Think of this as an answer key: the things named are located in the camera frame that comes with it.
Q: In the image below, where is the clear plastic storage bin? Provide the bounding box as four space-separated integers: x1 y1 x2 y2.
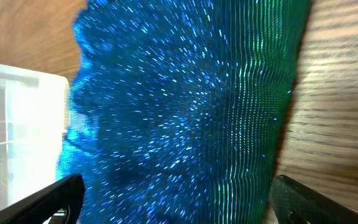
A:
0 64 70 210

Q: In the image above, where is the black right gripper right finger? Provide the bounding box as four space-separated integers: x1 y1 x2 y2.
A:
270 175 358 224

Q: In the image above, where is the blue green glitter cloth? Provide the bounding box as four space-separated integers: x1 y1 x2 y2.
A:
57 0 310 223

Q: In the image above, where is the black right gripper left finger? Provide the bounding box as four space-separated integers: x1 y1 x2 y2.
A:
0 174 85 224

